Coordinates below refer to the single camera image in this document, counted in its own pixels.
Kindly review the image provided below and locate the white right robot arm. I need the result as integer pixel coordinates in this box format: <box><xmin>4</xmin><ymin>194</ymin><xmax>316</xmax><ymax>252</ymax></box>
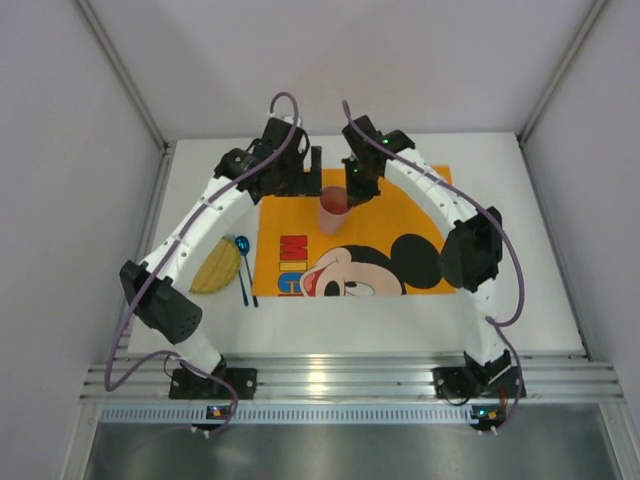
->
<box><xmin>342</xmin><ymin>116</ymin><xmax>506</xmax><ymax>368</ymax></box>

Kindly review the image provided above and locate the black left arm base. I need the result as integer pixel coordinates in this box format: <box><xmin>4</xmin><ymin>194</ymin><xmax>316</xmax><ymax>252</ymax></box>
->
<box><xmin>168</xmin><ymin>367</ymin><xmax>258</xmax><ymax>400</ymax></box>

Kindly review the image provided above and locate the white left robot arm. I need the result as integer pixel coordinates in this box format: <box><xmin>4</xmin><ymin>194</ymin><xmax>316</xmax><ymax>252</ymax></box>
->
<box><xmin>120</xmin><ymin>116</ymin><xmax>305</xmax><ymax>378</ymax></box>

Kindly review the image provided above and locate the aluminium table edge rail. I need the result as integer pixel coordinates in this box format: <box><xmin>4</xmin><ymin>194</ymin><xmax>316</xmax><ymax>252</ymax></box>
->
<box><xmin>80</xmin><ymin>354</ymin><xmax>624</xmax><ymax>403</ymax></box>

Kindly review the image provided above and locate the blue metal fork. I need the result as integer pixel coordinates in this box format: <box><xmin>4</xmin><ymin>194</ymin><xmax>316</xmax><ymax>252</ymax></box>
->
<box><xmin>238</xmin><ymin>269</ymin><xmax>249</xmax><ymax>307</ymax></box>

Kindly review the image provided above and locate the aluminium corner post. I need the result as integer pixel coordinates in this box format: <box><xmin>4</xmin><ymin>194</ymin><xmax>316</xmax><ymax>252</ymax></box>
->
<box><xmin>74</xmin><ymin>0</ymin><xmax>171</xmax><ymax>151</ymax></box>
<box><xmin>517</xmin><ymin>0</ymin><xmax>614</xmax><ymax>146</ymax></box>

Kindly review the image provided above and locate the right aluminium corner post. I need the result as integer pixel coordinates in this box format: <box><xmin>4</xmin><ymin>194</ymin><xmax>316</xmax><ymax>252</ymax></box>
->
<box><xmin>517</xmin><ymin>0</ymin><xmax>614</xmax><ymax>146</ymax></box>

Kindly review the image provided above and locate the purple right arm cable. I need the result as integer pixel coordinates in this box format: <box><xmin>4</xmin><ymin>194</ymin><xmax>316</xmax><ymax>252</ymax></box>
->
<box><xmin>341</xmin><ymin>99</ymin><xmax>527</xmax><ymax>434</ymax></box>

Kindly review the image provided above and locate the perforated grey cable duct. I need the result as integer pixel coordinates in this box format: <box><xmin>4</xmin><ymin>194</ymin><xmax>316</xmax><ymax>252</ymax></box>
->
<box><xmin>99</xmin><ymin>404</ymin><xmax>621</xmax><ymax>425</ymax></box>

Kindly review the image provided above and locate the blue metal spoon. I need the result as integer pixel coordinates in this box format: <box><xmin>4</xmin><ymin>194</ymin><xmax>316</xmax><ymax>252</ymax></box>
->
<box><xmin>234</xmin><ymin>235</ymin><xmax>259</xmax><ymax>308</ymax></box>

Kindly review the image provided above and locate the pink plastic cup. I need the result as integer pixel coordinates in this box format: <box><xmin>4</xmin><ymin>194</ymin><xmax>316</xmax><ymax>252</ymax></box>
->
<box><xmin>318</xmin><ymin>186</ymin><xmax>351</xmax><ymax>235</ymax></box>

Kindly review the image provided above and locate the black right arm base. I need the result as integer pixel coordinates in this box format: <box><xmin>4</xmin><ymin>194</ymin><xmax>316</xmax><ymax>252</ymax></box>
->
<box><xmin>433</xmin><ymin>350</ymin><xmax>526</xmax><ymax>404</ymax></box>

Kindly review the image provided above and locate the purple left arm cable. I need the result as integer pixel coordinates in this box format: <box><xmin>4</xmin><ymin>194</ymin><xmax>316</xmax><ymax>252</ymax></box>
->
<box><xmin>103</xmin><ymin>91</ymin><xmax>304</xmax><ymax>436</ymax></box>

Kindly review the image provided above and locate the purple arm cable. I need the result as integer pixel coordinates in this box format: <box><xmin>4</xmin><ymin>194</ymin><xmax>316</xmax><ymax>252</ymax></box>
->
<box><xmin>341</xmin><ymin>99</ymin><xmax>527</xmax><ymax>434</ymax></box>
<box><xmin>103</xmin><ymin>91</ymin><xmax>304</xmax><ymax>436</ymax></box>

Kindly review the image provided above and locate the round woven bamboo plate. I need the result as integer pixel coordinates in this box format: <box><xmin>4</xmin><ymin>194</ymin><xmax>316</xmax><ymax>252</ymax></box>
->
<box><xmin>189</xmin><ymin>237</ymin><xmax>241</xmax><ymax>295</ymax></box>

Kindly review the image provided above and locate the left aluminium corner post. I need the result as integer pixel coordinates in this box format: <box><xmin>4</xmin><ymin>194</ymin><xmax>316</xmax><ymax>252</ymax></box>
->
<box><xmin>74</xmin><ymin>0</ymin><xmax>171</xmax><ymax>151</ymax></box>

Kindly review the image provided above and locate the orange cartoon mouse placemat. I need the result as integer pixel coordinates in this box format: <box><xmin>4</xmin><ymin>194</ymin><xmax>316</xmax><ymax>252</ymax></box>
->
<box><xmin>253</xmin><ymin>180</ymin><xmax>455</xmax><ymax>297</ymax></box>

